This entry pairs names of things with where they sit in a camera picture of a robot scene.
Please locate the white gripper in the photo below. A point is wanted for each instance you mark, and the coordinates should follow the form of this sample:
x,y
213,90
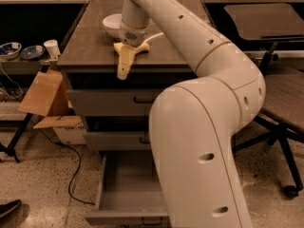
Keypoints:
x,y
134,35

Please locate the yellow sponge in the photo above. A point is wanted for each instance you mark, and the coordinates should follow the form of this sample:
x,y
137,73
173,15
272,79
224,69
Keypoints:
x,y
143,47

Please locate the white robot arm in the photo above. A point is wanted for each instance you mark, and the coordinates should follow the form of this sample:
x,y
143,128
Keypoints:
x,y
191,124

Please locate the grey drawer cabinet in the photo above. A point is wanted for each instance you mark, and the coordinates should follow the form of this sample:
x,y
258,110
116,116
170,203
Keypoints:
x,y
89,61

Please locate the top grey drawer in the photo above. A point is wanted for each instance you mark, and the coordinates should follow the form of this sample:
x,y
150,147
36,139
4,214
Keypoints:
x,y
112,102

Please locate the grey drawer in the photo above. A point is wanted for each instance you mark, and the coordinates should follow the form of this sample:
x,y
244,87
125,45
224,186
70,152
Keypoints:
x,y
112,141
112,102
129,192

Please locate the middle grey drawer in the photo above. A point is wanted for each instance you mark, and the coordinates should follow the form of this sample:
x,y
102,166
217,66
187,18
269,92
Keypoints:
x,y
112,141

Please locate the bottom grey drawer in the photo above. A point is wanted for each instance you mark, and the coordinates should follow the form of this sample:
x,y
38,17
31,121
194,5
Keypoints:
x,y
129,192

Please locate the white ceramic bowl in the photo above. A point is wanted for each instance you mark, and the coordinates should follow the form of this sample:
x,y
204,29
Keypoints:
x,y
112,25

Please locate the white paper cup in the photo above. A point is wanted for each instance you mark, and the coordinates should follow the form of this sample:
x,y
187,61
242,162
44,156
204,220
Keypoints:
x,y
52,48

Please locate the open cardboard box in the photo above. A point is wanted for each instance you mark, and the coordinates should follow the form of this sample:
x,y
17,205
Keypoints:
x,y
47,98

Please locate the dark blue plate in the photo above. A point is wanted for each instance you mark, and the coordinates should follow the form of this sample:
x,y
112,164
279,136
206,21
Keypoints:
x,y
33,53

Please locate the grey side shelf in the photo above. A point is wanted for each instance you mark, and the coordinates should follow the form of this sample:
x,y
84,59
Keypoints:
x,y
17,67

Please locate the blue patterned bowl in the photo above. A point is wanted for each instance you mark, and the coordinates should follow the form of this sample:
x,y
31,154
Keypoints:
x,y
10,51

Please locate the black tripod stand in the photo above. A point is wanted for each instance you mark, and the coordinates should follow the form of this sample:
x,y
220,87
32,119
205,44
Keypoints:
x,y
20,126

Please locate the grey office chair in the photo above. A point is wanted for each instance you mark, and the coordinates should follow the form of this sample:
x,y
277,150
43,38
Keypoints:
x,y
282,112

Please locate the black shoe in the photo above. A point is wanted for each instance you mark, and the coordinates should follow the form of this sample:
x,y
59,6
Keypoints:
x,y
7,208

